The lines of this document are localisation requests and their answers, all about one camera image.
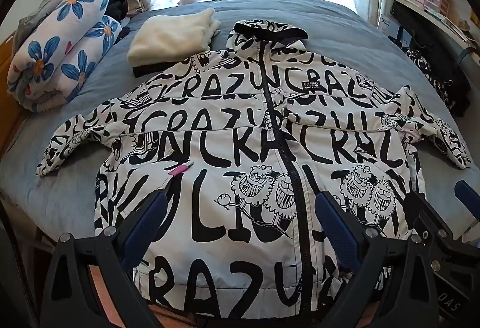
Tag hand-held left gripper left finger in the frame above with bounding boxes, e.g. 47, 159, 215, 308
40, 190, 167, 328

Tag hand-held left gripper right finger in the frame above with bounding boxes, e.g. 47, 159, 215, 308
314, 191, 443, 328

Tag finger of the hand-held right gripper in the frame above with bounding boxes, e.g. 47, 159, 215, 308
454, 180, 480, 224
407, 191, 456, 257

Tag black and white printed jacket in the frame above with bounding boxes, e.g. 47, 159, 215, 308
35, 19, 472, 314

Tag dark bundled clothes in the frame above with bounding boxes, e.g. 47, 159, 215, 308
107, 0, 130, 22

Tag black and white patterned cloth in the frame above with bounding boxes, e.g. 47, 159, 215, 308
403, 47, 456, 115

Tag folded black garment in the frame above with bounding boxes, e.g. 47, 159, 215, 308
132, 64, 160, 79

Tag black bag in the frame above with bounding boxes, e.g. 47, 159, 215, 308
388, 0, 480, 117

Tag orange wooden cabinet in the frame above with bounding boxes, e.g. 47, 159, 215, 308
0, 39, 24, 158

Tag folded cream fleece garment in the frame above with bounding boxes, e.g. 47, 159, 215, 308
127, 7, 222, 68

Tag rolled blue floral quilt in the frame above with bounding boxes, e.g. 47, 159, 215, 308
7, 0, 122, 113

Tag blue bed blanket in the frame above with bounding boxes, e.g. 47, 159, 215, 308
0, 0, 480, 276

